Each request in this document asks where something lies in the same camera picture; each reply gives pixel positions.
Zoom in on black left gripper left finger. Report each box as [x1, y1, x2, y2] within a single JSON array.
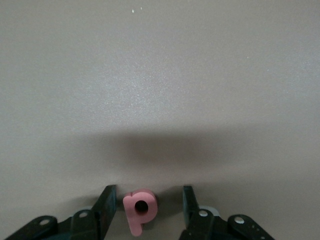
[[4, 184, 118, 240]]

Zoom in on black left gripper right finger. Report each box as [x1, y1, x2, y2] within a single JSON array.
[[178, 185, 276, 240]]

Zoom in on pink foam letter p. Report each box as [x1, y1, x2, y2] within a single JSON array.
[[122, 188, 159, 237]]

